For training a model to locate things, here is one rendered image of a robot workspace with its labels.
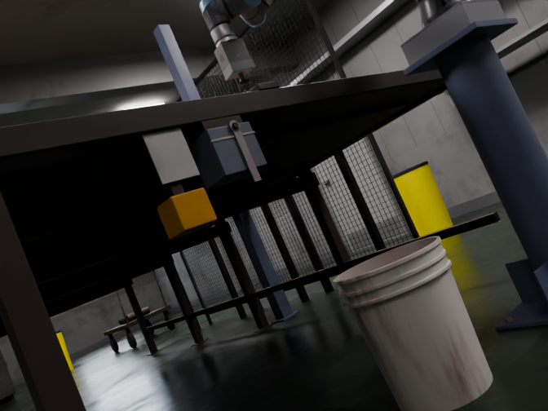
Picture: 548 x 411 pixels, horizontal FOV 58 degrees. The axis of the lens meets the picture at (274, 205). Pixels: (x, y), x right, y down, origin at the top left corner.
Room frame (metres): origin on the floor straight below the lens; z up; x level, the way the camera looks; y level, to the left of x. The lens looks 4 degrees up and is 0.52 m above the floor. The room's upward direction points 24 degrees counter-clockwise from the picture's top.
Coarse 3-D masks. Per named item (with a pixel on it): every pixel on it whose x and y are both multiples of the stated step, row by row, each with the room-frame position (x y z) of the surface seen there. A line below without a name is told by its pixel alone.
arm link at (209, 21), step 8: (208, 0) 1.53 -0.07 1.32; (216, 0) 1.53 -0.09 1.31; (200, 8) 1.56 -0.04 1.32; (208, 8) 1.53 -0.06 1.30; (216, 8) 1.52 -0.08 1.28; (224, 8) 1.52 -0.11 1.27; (208, 16) 1.53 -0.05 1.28; (216, 16) 1.52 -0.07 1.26; (224, 16) 1.53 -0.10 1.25; (208, 24) 1.55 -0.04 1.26; (216, 24) 1.53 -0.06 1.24
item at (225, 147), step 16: (208, 128) 1.15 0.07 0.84; (224, 128) 1.16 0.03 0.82; (240, 128) 1.19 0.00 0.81; (192, 144) 1.19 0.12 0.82; (208, 144) 1.14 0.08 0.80; (224, 144) 1.15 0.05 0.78; (240, 144) 1.17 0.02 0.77; (256, 144) 1.21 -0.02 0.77; (208, 160) 1.16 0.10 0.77; (224, 160) 1.14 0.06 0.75; (240, 160) 1.17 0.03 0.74; (256, 160) 1.20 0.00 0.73; (208, 176) 1.18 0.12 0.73; (224, 176) 1.14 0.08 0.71; (240, 176) 1.22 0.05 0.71; (256, 176) 1.18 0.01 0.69
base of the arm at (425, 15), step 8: (424, 0) 1.52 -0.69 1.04; (432, 0) 1.50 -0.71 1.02; (440, 0) 1.49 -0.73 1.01; (448, 0) 1.48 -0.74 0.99; (456, 0) 1.48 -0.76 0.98; (464, 0) 1.49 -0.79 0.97; (424, 8) 1.52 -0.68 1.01; (432, 8) 1.50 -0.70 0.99; (440, 8) 1.48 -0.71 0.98; (448, 8) 1.47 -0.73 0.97; (424, 16) 1.53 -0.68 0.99; (432, 16) 1.50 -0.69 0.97; (424, 24) 1.54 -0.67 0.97
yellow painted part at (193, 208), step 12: (168, 192) 1.09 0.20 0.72; (180, 192) 1.09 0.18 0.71; (192, 192) 1.06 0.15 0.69; (204, 192) 1.08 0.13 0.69; (168, 204) 1.04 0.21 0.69; (180, 204) 1.04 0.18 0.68; (192, 204) 1.06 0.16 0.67; (204, 204) 1.07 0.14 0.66; (168, 216) 1.06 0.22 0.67; (180, 216) 1.03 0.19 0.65; (192, 216) 1.05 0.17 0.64; (204, 216) 1.07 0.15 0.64; (168, 228) 1.07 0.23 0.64; (180, 228) 1.04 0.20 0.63; (192, 228) 1.05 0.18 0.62
